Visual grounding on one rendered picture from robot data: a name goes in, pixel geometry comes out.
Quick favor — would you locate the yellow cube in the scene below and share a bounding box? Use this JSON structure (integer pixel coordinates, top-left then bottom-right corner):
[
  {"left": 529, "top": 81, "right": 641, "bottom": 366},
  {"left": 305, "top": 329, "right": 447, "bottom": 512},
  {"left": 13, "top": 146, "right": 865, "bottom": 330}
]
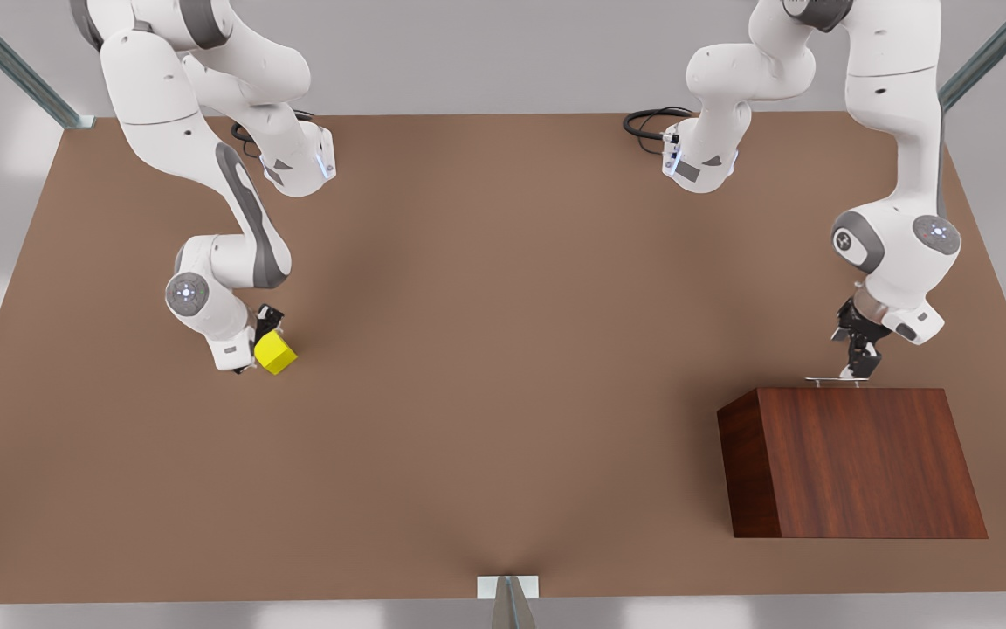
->
[{"left": 254, "top": 329, "right": 299, "bottom": 377}]

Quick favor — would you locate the brown wooden drawer cabinet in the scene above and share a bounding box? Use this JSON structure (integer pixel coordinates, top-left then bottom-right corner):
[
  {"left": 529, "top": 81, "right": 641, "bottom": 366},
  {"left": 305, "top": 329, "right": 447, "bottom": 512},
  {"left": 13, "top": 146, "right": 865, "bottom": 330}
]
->
[{"left": 717, "top": 387, "right": 989, "bottom": 540}]

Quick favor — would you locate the black cable loop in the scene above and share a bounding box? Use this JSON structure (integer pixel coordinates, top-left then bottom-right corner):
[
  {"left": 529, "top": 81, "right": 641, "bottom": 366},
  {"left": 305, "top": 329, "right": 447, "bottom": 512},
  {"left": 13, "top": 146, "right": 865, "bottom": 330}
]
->
[
  {"left": 623, "top": 107, "right": 698, "bottom": 156},
  {"left": 231, "top": 109, "right": 317, "bottom": 160}
]

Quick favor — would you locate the silver frame post with foot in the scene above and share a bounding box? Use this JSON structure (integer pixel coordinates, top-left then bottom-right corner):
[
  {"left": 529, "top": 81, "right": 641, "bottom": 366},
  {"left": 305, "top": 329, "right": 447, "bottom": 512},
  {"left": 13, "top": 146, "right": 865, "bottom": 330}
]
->
[{"left": 477, "top": 575, "right": 541, "bottom": 629}]

